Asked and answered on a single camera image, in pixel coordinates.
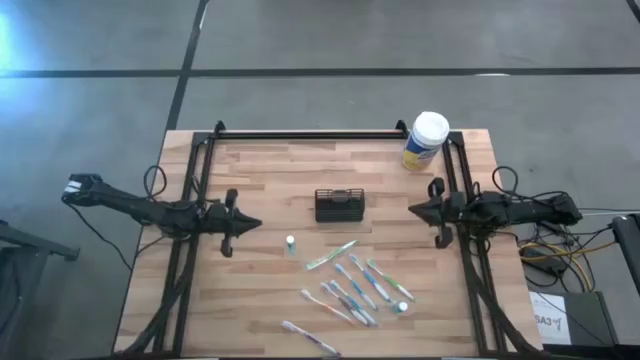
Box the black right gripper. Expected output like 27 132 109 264
407 177 469 250

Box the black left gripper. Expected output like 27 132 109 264
202 188 264 259

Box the blue white toothbrush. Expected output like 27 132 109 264
333 262 380 312
348 253 393 304
328 279 380 328

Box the purple red toothbrush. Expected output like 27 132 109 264
319 281 370 328

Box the purple white toothbrush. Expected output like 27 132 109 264
280 319 343 358

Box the white-lidded wipes canister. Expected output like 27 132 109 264
401 110 451 173

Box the black mesh basket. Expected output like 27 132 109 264
314 187 366 224

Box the black power adapter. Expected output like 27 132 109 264
520 247 569 277

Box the white paper label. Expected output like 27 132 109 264
528 291 573 346

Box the black equipment box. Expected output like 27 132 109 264
528 291 620 347

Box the black metal stand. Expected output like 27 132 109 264
0 218 81 360

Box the black aluminium frame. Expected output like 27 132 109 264
113 119 545 359

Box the yellow cable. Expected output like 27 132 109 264
518 239 617 293

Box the black floor cable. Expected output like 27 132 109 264
519 219 616 294

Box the thin black trailing cable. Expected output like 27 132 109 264
63 199 169 272

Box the white cable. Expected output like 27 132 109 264
579 208 640 219

